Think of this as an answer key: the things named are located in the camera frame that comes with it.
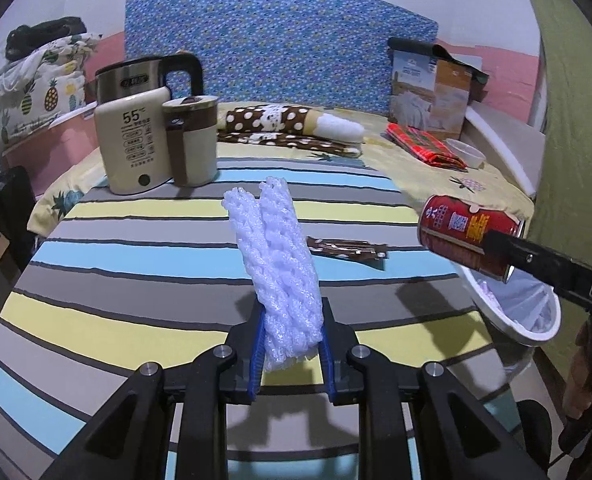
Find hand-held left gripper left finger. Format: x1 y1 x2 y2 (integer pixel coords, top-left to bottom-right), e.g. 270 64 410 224
41 305 265 480

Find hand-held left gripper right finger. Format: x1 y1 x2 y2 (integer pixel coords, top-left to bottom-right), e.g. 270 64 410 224
318 297 551 480

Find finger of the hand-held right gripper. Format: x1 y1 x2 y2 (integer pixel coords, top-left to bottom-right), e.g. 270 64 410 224
482 229 559 288

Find red drink can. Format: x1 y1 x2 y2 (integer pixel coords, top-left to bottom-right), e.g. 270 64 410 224
418 194 526 282

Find white round waste bin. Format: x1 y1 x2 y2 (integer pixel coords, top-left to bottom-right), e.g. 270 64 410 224
454 259 562 377

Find white foam fruit net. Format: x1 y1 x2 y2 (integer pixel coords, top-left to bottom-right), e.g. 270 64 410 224
222 177 325 374

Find person's right hand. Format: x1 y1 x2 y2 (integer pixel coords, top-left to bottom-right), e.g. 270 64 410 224
562 319 592 420

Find clear bin liner bag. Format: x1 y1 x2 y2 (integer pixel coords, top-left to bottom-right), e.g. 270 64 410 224
480 269 559 334

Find white bed side board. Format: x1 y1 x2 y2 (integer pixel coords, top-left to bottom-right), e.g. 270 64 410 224
462 108 547 200

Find small shallow bowl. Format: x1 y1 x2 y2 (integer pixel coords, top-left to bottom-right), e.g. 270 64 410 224
444 138 487 170

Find yellow printed bed sheet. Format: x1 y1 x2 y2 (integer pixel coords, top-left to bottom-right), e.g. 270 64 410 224
28 109 535 242

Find brown sachet strip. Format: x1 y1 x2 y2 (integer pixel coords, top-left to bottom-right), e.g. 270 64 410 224
305 236 391 263

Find red plaid cloth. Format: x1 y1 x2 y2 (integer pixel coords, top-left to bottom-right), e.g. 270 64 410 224
385 123 469 170

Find black round stool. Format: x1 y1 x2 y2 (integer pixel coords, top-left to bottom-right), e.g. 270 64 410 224
518 399 552 467

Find green curtain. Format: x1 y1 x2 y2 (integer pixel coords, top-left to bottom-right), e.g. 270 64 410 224
517 0 592 411

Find printed bedding package box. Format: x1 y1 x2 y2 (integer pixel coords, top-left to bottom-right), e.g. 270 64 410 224
386 37 490 141

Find beige white plush roll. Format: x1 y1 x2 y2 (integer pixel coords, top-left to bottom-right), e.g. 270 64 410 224
313 113 366 145

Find beige mug with brown lid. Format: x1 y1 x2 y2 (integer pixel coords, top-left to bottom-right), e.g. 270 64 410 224
161 95 219 187

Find brown polka dot cloth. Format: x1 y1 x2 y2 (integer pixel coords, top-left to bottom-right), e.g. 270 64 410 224
217 103 365 159

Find beige steel electric kettle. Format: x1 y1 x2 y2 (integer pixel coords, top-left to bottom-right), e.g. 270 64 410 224
94 52 205 196

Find black case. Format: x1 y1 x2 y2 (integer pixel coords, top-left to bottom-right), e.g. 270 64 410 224
0 164 37 287

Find pink storage box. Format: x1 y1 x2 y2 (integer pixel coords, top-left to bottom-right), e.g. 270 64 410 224
0 102 100 202

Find blue patterned headboard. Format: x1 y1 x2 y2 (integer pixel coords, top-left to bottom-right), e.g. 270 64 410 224
124 0 439 111

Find pineapple print cloth pile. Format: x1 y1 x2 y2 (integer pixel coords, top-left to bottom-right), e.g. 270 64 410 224
0 33 102 162

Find black bag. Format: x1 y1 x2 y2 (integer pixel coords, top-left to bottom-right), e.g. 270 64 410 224
4 17 88 59

